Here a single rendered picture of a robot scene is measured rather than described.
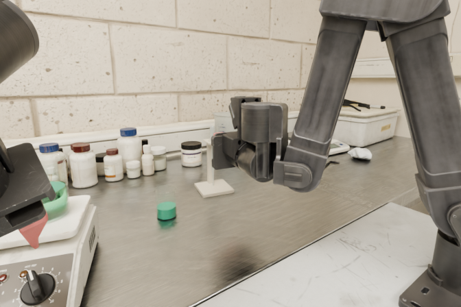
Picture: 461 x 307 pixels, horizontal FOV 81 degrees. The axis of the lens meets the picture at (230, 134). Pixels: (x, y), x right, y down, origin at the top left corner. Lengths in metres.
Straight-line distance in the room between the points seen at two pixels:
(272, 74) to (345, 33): 0.93
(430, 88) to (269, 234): 0.33
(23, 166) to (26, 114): 0.67
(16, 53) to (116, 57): 0.72
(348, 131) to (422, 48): 0.86
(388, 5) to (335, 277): 0.36
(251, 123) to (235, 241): 0.21
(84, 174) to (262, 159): 0.50
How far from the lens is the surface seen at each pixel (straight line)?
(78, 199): 0.50
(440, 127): 0.41
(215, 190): 0.68
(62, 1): 0.97
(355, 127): 1.21
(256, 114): 0.41
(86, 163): 0.78
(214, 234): 0.52
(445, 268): 0.48
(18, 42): 0.26
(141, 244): 0.52
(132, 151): 0.84
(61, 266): 0.41
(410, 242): 0.59
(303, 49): 1.46
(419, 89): 0.40
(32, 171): 0.27
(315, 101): 0.39
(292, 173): 0.39
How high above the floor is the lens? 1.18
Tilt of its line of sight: 12 degrees down
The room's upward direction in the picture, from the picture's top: straight up
